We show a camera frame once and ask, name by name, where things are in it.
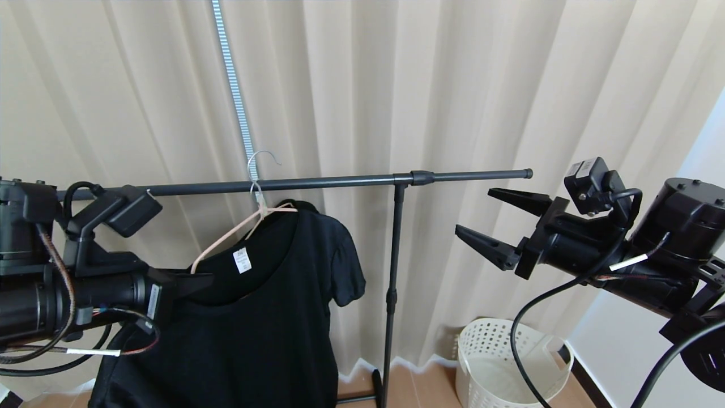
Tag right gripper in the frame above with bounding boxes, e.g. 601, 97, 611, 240
455, 188, 624, 281

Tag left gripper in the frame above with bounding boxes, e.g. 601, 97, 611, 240
85, 267, 177, 339

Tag pink clothes hanger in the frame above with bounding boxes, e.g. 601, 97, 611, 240
249, 179, 269, 222
191, 150, 298, 274

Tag black garment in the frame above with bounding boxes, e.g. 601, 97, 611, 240
88, 205, 367, 408

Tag black shorts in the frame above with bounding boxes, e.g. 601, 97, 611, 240
274, 198, 321, 216

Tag white laundry basket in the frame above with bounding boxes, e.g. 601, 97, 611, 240
455, 317, 575, 408

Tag black clothes rack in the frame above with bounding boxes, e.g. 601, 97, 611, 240
54, 169, 533, 408

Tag beige curtain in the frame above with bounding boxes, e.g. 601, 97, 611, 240
0, 0, 725, 397

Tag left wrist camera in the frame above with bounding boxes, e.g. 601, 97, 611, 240
62, 184, 164, 278

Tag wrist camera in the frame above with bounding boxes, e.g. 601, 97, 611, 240
62, 184, 164, 278
564, 157, 644, 228

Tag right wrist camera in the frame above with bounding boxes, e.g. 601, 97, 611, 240
564, 157, 644, 228

